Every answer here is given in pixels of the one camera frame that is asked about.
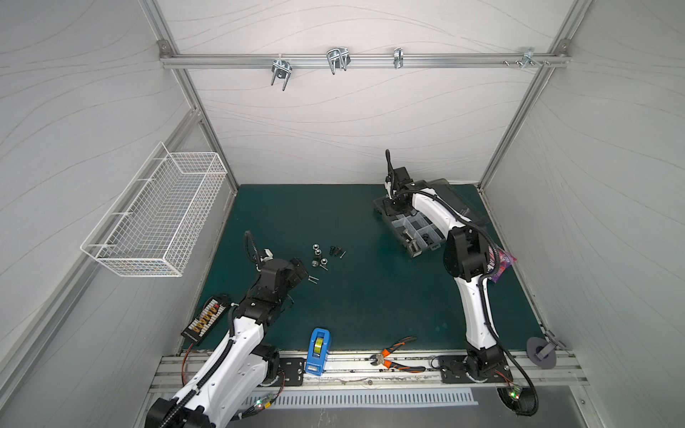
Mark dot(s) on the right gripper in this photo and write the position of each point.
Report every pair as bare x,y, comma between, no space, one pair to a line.
393,176

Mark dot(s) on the screwdriver bit set case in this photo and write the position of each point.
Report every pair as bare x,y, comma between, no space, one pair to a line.
207,318

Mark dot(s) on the metal hook clamp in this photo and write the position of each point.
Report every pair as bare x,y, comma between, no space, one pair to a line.
398,58

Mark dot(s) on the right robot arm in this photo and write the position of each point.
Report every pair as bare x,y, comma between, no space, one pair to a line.
469,257

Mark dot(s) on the metal U-bolt clamp left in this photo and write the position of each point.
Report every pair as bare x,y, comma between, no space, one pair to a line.
281,70

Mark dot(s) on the grey tape spool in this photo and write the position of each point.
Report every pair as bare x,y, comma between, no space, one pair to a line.
541,352

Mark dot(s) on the white wire basket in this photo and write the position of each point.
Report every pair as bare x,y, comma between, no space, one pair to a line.
153,225

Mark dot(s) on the pink Fox's candy bag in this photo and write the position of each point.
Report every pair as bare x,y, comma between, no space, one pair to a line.
506,260

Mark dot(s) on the aluminium crossbar rail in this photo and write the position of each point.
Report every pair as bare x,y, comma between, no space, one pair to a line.
359,61

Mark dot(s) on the metal U-bolt clamp middle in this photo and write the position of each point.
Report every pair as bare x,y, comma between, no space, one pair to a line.
338,59

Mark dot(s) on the blue tape dispenser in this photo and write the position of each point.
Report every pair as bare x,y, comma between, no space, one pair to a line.
317,354

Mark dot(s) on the metal u-bolt clamp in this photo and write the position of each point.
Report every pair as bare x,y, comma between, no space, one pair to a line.
281,70
338,59

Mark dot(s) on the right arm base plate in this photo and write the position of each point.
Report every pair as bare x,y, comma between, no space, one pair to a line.
469,368

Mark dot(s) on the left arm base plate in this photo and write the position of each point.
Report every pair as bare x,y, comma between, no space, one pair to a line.
285,371

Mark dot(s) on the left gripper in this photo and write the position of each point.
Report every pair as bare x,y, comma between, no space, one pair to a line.
295,278

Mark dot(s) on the metal bracket right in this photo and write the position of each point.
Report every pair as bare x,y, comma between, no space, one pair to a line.
528,60

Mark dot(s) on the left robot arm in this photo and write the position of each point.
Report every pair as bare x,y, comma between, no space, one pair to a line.
241,362

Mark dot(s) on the clear compartment organizer box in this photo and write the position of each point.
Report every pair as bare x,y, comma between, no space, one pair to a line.
416,226

